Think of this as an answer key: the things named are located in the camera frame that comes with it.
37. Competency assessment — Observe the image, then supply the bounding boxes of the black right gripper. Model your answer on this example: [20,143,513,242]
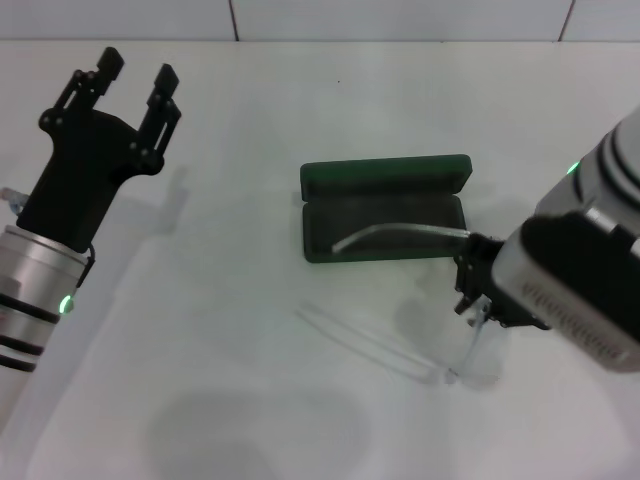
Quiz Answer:
[453,232,551,331]

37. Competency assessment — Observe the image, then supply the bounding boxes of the clear white glasses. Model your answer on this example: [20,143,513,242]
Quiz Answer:
[294,223,501,389]

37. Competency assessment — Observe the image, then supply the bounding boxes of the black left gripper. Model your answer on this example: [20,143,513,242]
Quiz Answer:
[16,47,181,251]

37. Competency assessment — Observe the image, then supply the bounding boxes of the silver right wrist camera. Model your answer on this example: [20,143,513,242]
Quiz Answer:
[492,209,640,374]

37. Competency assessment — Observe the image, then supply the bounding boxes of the silver left gripper connector stub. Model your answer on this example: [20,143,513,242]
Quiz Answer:
[0,187,26,214]

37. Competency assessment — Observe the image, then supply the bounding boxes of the green glasses case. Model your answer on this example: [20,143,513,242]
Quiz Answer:
[298,153,474,265]

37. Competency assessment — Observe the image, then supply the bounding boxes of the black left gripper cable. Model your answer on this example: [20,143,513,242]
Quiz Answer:
[74,243,99,291]

